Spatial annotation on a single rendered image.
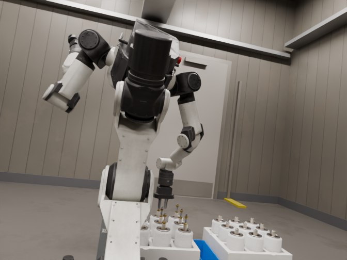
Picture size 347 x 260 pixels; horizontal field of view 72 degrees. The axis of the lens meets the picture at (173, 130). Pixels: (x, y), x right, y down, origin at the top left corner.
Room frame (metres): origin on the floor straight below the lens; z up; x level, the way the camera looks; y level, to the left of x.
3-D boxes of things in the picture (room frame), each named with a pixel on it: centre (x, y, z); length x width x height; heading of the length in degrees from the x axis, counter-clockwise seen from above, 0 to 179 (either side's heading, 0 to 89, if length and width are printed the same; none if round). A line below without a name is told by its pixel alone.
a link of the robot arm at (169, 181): (1.44, 0.01, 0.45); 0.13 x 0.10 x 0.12; 111
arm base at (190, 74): (1.17, -0.01, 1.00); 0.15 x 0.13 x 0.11; 36
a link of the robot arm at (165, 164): (1.45, 0.02, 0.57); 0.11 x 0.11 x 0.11; 34
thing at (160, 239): (1.32, -0.01, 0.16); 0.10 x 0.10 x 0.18
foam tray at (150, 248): (1.44, 0.01, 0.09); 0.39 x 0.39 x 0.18; 10
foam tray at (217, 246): (1.53, -0.52, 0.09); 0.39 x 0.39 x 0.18; 12
